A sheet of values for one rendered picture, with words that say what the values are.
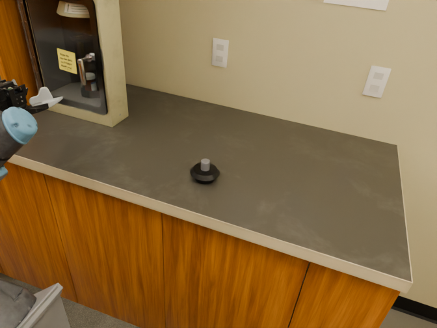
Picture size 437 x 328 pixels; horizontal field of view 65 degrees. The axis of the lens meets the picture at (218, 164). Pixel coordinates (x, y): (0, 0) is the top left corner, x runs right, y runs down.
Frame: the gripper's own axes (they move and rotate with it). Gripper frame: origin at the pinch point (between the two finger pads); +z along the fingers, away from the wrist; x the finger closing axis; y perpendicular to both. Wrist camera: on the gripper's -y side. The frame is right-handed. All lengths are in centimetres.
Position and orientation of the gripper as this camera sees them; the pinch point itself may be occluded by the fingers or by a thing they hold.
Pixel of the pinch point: (44, 95)
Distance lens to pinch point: 117.5
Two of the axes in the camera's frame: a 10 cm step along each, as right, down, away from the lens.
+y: 0.7, -8.3, -5.6
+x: -9.3, -2.6, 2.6
